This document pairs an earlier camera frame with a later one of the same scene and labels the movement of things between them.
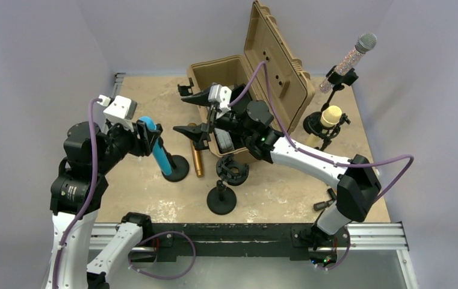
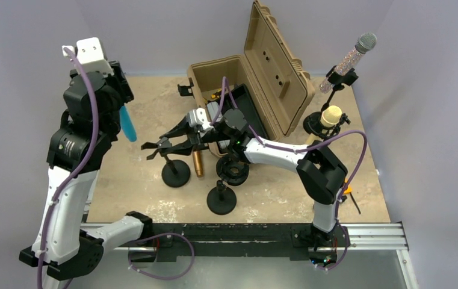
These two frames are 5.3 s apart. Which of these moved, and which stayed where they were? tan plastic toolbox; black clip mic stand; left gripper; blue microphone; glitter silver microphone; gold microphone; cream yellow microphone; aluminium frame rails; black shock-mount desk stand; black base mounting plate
Moved: left gripper; blue microphone
Stayed: black shock-mount desk stand; gold microphone; glitter silver microphone; black base mounting plate; cream yellow microphone; aluminium frame rails; black clip mic stand; tan plastic toolbox
